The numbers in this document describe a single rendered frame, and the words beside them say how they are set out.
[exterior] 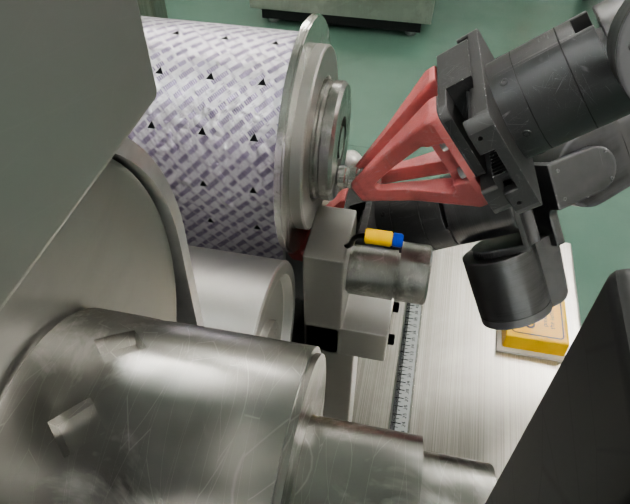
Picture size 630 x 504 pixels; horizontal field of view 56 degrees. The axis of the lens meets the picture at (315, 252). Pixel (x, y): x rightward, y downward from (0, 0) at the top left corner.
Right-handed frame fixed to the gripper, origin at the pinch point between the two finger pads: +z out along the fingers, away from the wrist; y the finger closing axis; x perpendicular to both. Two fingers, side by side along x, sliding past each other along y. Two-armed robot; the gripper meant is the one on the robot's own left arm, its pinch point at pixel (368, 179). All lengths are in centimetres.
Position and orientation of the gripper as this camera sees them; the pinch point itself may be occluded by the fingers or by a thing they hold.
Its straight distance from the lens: 37.5
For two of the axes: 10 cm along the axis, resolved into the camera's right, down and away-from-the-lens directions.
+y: 1.4, -6.8, 7.2
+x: -5.9, -6.4, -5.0
